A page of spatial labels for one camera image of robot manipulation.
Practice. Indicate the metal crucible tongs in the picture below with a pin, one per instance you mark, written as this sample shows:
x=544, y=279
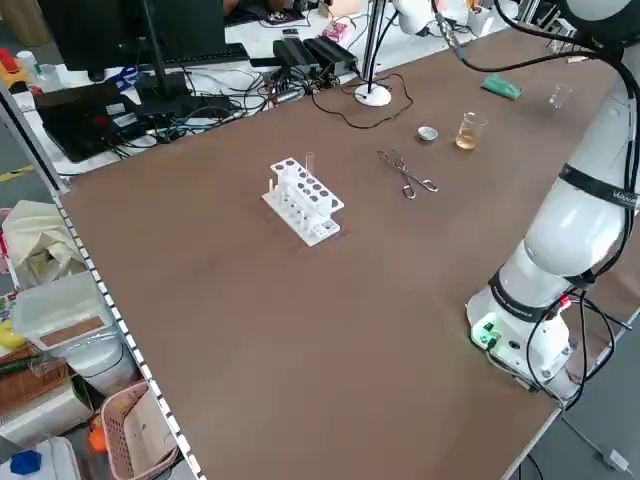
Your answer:
x=407, y=175

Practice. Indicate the white plastic container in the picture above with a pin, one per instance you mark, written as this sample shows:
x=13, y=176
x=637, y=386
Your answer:
x=60, y=460

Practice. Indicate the small white ceramic dish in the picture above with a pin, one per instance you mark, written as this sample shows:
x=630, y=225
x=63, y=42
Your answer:
x=428, y=134

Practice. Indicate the small clear glass beaker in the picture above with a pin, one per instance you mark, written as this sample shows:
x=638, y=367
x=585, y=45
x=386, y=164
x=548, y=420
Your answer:
x=561, y=97

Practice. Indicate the white power adapter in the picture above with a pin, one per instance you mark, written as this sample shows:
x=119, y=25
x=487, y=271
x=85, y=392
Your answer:
x=614, y=459

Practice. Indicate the black computer monitor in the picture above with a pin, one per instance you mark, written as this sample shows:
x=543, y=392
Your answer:
x=100, y=30

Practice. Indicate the white bucket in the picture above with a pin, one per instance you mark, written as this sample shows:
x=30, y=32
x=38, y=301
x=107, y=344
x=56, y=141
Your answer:
x=102, y=362

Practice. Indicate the yellow toy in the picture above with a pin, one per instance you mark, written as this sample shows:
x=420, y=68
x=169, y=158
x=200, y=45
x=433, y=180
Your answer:
x=11, y=336

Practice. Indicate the green folded cloth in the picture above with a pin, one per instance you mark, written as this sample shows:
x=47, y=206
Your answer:
x=500, y=86

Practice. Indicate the brown wicker basket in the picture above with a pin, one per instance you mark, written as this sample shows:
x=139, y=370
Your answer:
x=30, y=382

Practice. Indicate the orange ball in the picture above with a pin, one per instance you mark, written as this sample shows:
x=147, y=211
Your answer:
x=97, y=441

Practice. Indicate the blue plastic item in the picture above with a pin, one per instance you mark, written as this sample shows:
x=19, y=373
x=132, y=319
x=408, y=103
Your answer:
x=25, y=462

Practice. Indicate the beige cloth bag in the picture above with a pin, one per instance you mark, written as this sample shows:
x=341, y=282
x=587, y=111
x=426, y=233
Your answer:
x=40, y=235

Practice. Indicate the large clear glass beaker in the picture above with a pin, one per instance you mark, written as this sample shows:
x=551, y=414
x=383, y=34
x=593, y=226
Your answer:
x=469, y=140

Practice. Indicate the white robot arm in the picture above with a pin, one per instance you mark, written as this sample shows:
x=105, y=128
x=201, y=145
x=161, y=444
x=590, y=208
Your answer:
x=575, y=225

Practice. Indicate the clear plastic bin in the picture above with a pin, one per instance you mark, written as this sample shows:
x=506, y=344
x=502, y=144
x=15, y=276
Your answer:
x=55, y=305

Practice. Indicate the pink plastic basket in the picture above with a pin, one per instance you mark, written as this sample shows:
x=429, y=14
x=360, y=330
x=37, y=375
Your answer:
x=117, y=435

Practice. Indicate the white test tube rack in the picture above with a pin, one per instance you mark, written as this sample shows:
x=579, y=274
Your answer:
x=310, y=200

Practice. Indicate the clear plastic bottle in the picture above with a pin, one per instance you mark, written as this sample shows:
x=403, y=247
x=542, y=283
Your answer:
x=27, y=67

